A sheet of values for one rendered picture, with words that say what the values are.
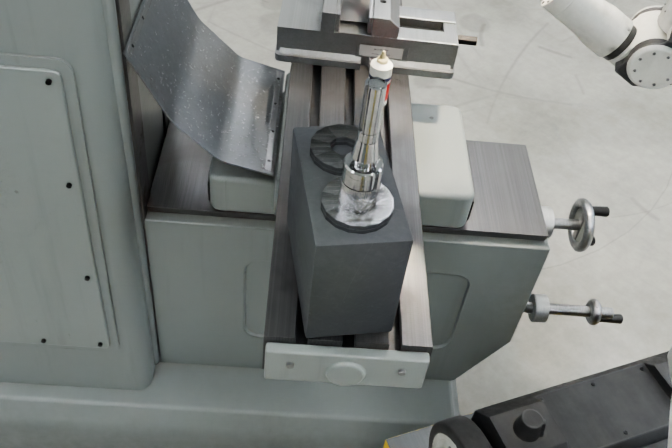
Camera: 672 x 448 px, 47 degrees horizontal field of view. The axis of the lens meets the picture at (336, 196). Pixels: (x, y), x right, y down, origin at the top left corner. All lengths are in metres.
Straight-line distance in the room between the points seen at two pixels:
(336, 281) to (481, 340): 0.86
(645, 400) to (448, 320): 0.44
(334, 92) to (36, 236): 0.60
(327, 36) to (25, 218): 0.64
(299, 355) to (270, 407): 0.76
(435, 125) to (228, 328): 0.63
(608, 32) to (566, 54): 2.20
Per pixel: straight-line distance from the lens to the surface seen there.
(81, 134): 1.31
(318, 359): 1.05
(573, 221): 1.72
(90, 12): 1.19
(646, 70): 1.26
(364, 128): 0.84
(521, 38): 3.49
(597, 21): 1.26
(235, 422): 1.81
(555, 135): 2.98
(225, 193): 1.42
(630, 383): 1.53
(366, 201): 0.90
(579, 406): 1.46
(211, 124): 1.38
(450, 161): 1.49
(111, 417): 1.85
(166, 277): 1.61
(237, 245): 1.51
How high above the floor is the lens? 1.75
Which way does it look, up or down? 44 degrees down
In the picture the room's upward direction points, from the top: 7 degrees clockwise
